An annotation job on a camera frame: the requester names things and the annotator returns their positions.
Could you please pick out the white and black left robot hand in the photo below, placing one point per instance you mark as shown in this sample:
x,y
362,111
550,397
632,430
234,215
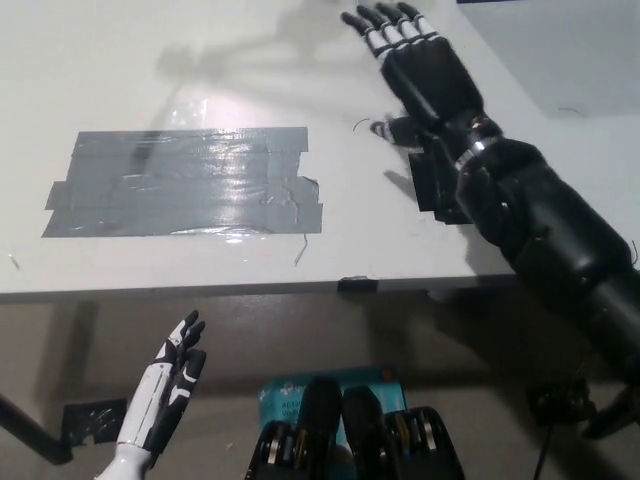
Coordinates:
x,y
150,405

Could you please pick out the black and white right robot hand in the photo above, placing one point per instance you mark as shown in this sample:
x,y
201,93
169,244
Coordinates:
x,y
435,80

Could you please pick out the black table leg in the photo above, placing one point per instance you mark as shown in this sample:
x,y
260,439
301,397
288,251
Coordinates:
x,y
25,422
615,412

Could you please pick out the teal printed box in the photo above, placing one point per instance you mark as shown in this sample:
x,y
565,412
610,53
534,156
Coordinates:
x,y
280,395

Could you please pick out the small black table clip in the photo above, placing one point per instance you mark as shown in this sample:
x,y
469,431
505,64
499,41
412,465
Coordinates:
x,y
358,284

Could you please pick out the black floor stand base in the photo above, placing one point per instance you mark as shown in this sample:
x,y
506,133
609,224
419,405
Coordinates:
x,y
562,400

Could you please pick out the grey duct tape patch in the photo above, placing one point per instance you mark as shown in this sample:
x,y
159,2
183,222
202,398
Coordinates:
x,y
150,190

